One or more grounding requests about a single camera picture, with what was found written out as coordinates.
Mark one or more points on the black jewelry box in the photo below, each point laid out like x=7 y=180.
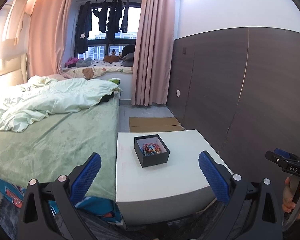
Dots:
x=151 y=150

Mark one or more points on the white bedside table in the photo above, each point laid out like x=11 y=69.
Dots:
x=164 y=192

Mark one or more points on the floral window seat quilt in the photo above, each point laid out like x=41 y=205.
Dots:
x=97 y=68

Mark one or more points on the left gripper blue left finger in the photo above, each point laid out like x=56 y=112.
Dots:
x=82 y=177

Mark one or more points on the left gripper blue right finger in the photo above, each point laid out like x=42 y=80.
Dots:
x=216 y=175

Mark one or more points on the pale green duvet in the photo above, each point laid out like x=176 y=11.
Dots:
x=42 y=96

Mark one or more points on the hanging dark clothes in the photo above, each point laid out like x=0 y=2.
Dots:
x=112 y=19

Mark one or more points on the pink curtain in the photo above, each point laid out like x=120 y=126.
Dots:
x=47 y=36
x=153 y=52

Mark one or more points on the green tissue pack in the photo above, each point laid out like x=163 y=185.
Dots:
x=115 y=80

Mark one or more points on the pink curtain left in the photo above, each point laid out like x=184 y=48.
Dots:
x=47 y=36

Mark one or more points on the flattened cardboard sheet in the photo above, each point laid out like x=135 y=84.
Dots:
x=143 y=125

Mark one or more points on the bed with green blanket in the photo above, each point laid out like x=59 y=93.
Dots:
x=54 y=146

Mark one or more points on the pink curtain right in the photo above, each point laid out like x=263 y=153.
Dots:
x=153 y=52

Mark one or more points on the dark wood wall panel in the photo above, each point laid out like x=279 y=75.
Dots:
x=240 y=88

